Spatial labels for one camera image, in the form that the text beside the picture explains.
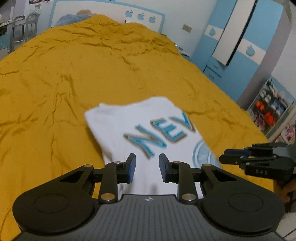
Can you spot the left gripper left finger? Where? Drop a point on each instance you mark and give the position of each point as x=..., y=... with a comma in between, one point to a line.
x=109, y=177

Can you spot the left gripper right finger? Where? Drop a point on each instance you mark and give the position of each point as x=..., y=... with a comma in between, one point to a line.
x=185, y=177

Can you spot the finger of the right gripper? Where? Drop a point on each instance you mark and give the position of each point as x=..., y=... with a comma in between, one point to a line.
x=238, y=159
x=238, y=152

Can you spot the white long sleeve shirt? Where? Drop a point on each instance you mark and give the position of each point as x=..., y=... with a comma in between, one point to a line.
x=148, y=128

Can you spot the shelf with colourful items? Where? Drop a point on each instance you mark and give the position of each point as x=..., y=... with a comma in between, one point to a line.
x=271, y=108

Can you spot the mustard yellow quilt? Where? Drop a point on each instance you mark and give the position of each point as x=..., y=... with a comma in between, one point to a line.
x=48, y=84

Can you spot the blue white wardrobe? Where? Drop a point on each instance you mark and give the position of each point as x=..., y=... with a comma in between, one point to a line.
x=235, y=51

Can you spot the white blue headboard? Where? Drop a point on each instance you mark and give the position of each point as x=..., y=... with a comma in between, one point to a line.
x=115, y=10

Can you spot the blue pillow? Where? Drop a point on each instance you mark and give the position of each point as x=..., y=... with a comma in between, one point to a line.
x=71, y=19

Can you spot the beige wall switch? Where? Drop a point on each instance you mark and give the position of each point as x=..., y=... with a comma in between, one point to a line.
x=187, y=28

